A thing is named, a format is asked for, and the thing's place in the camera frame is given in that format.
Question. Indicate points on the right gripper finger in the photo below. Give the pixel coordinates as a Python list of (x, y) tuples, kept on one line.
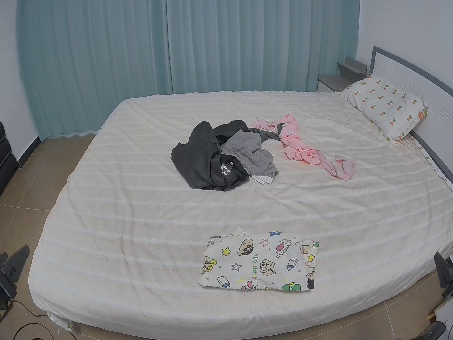
[(444, 271)]

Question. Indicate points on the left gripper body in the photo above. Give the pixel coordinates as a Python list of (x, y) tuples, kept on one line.
[(5, 282)]

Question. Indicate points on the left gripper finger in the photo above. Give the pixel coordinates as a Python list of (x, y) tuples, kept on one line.
[(17, 262)]

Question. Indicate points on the white printed pyjama top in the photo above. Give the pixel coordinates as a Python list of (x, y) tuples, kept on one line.
[(254, 264)]

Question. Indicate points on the bed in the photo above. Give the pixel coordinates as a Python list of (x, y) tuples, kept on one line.
[(141, 207)]

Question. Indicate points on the white bedside table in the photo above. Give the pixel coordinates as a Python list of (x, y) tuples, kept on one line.
[(445, 308)]

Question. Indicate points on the white printed pillow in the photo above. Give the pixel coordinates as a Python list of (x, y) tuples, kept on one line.
[(385, 101)]

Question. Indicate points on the pink garment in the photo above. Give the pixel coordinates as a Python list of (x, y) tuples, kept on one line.
[(297, 143)]

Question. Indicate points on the white garment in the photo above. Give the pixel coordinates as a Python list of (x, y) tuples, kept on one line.
[(263, 180)]

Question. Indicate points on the black garment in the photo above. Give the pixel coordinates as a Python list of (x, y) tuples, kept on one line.
[(198, 158)]

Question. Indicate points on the grey bedside table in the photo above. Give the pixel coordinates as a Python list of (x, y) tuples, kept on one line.
[(332, 80)]

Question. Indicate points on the grey garment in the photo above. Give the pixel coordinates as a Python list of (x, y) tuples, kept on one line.
[(251, 151)]

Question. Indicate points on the blue-green curtain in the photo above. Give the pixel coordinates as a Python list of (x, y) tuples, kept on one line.
[(177, 30)]

